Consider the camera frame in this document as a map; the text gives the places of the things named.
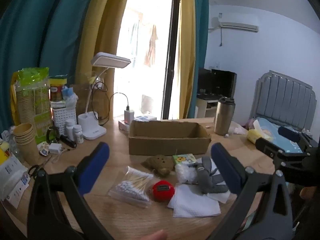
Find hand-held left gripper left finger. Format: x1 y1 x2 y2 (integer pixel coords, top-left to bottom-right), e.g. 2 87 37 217
27 142 115 240

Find hanging orange garment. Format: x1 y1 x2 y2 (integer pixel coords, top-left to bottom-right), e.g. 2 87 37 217
144 24 158 67

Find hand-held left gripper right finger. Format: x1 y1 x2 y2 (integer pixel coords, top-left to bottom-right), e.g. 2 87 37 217
207 142 293 240

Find narrow yellow curtain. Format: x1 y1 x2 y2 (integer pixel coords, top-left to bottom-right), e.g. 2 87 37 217
178 0 197 120

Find white charger plug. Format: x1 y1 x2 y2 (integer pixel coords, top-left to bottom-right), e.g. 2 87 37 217
48 143 63 154

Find person's left hand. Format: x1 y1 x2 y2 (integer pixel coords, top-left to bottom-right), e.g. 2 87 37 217
136 229 168 240

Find green pack of paper cups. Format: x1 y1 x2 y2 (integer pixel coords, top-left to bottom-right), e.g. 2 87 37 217
10 67 54 144

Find wide teal curtain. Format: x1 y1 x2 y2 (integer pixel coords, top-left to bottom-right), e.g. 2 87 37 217
0 0 100 128

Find black door frame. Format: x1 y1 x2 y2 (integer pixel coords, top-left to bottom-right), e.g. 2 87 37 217
161 0 181 120

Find stack of brown paper cups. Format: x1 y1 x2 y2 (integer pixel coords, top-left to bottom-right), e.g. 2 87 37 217
13 123 40 163

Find jar with yellow lid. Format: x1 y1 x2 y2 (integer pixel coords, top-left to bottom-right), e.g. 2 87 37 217
49 78 68 102

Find clear plastic bag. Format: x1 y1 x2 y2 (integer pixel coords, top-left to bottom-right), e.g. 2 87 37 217
229 121 248 135

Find black television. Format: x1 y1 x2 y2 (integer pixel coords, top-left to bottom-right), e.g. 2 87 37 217
197 67 237 99

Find cardboard box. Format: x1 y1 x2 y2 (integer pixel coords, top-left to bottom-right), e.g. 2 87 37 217
128 119 212 156

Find black flashlight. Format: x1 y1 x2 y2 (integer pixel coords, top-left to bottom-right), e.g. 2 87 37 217
59 135 77 148

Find white power adapter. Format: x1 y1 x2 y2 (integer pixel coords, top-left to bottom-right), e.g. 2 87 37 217
124 106 135 125

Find white flat box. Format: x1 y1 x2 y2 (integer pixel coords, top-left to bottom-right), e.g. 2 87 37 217
118 115 157 132

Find wide yellow curtain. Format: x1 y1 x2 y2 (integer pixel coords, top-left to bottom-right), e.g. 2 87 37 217
75 0 135 120

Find printed tissue pack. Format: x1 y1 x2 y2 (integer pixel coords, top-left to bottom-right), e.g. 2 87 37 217
172 154 197 167

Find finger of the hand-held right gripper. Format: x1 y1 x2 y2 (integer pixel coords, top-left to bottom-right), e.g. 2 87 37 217
277 126 317 153
255 137 307 162

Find white cabinet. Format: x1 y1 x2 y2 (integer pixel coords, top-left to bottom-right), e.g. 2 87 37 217
194 96 220 118

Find steel tumbler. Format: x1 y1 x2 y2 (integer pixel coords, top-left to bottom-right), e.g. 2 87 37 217
214 96 236 136

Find grey dotted sock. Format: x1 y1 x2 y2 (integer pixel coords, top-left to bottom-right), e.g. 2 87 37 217
195 156 229 194

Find white pill bottle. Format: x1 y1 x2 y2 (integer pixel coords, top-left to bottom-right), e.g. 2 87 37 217
73 125 84 144
65 119 76 140

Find white paper box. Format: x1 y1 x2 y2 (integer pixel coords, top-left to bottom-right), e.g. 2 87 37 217
0 155 30 209

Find white soft cloth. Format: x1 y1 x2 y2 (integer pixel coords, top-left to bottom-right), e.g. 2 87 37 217
206 189 230 203

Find white air conditioner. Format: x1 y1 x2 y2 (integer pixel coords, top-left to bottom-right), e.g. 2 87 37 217
211 14 259 33

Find yellow packet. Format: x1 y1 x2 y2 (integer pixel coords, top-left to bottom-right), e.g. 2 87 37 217
0 142 10 165

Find blue printed bedding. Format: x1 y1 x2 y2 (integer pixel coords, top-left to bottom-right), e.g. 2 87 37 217
257 117 304 153

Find white waffle cloth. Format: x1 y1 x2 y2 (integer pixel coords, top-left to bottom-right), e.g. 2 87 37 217
167 184 222 218

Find blue white plastic bag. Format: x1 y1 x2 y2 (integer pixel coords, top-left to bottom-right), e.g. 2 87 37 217
61 85 79 107

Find small patterned pouch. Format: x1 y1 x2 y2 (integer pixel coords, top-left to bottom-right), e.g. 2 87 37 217
39 142 50 157

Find black adapter cable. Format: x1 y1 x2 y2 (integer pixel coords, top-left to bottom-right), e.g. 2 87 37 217
107 92 130 120

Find narrow teal curtain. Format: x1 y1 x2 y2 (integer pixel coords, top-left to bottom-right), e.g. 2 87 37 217
187 0 209 118

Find light grey scrunched cloth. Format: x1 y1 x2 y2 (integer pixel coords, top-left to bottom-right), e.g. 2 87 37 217
174 164 199 184

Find grey bed headboard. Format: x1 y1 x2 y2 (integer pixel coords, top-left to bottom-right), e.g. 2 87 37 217
254 70 317 130

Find bag of cotton swabs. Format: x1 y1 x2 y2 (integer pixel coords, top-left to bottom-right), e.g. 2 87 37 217
108 166 154 208

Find black wristband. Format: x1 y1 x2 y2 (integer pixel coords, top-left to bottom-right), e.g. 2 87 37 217
46 127 60 144

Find black scissors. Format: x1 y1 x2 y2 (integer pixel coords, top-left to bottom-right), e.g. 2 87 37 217
27 155 53 179

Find white desk lamp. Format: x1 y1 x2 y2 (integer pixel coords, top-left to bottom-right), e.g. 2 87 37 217
78 52 132 140

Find brown plush piece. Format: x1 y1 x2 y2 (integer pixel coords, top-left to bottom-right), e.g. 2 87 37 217
141 154 175 177

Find black lamp cable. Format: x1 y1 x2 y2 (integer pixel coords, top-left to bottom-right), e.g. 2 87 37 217
89 81 112 127

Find white perforated basket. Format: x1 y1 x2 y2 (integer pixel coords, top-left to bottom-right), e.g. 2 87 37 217
51 105 77 134

